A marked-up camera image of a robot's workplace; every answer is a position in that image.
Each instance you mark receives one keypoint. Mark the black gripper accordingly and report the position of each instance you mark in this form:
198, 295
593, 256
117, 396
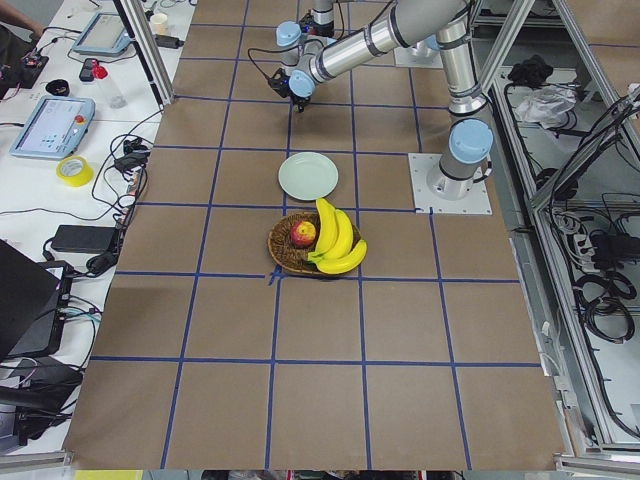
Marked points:
324, 30
301, 104

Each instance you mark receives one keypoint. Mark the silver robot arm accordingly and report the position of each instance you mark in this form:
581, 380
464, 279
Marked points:
470, 138
401, 24

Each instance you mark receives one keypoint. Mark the light green plate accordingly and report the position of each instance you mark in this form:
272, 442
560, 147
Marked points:
308, 176

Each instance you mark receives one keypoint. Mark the red apple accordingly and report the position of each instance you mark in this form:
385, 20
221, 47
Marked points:
303, 234

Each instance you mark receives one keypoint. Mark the paper cup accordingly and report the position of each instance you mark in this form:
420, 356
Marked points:
159, 23

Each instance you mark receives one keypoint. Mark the yellow banana bunch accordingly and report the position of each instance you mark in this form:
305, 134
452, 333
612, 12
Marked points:
335, 252

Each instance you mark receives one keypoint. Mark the brown wicker basket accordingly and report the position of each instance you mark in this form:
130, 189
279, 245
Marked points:
291, 257

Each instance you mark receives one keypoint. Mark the clear bottle red cap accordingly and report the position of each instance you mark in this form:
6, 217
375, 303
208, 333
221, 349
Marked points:
110, 90

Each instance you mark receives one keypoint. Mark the far teach pendant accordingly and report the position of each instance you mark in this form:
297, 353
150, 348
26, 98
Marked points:
104, 35

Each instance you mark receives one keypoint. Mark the teach pendant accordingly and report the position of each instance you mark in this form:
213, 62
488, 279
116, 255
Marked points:
104, 35
55, 128

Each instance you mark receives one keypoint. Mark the black phone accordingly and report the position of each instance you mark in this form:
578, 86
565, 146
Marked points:
86, 73

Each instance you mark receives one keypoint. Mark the yellow tape roll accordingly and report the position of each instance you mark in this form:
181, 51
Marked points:
74, 171

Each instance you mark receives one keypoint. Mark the black bowl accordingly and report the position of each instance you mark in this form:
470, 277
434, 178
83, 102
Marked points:
58, 87

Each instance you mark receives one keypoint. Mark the crumpled white cloth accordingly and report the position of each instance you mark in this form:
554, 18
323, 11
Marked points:
548, 106

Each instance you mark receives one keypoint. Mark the near teach pendant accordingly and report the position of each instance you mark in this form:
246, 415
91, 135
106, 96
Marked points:
55, 128

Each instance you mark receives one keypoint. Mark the black laptop power brick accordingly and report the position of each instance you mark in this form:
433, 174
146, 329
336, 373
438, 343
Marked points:
83, 239

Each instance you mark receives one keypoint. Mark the black computer monitor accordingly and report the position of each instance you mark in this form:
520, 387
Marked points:
33, 297

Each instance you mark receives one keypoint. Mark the aluminium frame post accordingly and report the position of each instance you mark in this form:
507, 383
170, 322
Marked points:
134, 19

